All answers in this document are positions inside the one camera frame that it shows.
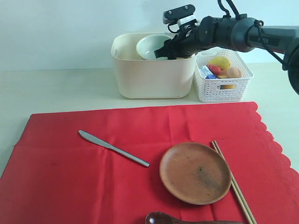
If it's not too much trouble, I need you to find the wooden chopstick left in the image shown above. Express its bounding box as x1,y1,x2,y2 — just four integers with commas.
211,140,254,224

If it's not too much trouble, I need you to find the brown egg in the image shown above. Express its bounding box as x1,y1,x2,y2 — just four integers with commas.
227,67,242,78

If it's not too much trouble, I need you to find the red sausage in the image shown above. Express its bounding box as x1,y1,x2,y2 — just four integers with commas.
207,64,221,76

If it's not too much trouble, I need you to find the cream plastic tub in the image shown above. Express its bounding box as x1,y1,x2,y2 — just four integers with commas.
111,33,197,99

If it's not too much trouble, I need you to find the metal table knife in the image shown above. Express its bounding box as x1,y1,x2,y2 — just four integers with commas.
78,130,150,167

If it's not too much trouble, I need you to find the yellow lemon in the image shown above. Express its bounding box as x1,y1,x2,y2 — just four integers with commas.
208,56,231,70

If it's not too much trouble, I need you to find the wooden chopstick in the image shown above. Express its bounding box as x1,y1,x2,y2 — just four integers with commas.
211,140,254,224
214,140,257,224

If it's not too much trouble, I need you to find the wooden chopstick right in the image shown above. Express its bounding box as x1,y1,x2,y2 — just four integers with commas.
214,140,257,224

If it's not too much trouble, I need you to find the dark wooden spoon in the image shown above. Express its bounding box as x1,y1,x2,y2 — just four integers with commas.
145,211,242,224

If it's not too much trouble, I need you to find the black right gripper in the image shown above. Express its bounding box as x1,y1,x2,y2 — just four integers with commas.
154,26,210,58

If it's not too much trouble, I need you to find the white perforated plastic basket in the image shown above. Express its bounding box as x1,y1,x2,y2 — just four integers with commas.
193,47,254,103

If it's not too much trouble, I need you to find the yellow cheese wedge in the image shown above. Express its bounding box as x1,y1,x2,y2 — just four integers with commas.
217,75,235,90

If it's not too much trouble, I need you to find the brown wooden plate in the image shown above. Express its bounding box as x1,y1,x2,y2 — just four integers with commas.
159,142,232,205

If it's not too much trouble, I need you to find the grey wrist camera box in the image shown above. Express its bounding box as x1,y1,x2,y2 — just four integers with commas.
162,4,197,26

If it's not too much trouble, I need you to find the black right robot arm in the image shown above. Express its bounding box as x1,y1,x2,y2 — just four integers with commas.
154,15,299,93

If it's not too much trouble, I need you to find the blue white milk carton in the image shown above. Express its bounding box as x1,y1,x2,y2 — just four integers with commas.
199,65,217,80

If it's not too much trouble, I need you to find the red table cloth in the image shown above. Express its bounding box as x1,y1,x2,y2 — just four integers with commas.
0,102,299,224

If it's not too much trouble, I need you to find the pale green ceramic bowl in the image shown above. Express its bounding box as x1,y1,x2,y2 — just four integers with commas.
136,34,171,61

